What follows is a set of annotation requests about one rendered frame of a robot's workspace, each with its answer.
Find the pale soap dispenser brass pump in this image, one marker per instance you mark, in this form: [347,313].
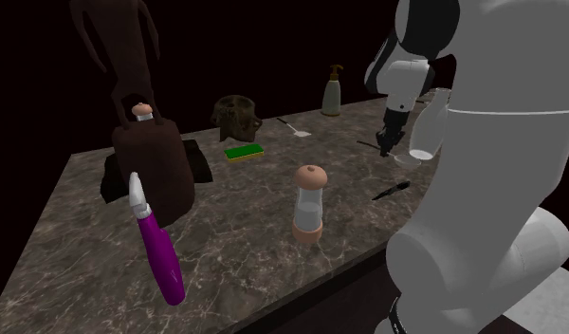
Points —
[331,95]

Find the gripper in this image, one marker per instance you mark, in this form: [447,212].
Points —
[395,122]

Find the green and yellow sponge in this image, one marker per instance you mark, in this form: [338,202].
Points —
[243,151]

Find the dark brown skull-shaped ornament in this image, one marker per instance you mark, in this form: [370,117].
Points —
[236,118]

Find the tan-capped clear salt grinder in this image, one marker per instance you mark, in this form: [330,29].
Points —
[308,203]

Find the small tan-capped grinder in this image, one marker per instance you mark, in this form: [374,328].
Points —
[142,111]

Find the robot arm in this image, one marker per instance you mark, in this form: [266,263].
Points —
[497,185]

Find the black knife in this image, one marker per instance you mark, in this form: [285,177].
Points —
[393,189]

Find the clear glass bottle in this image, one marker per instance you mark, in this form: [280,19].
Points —
[428,127]

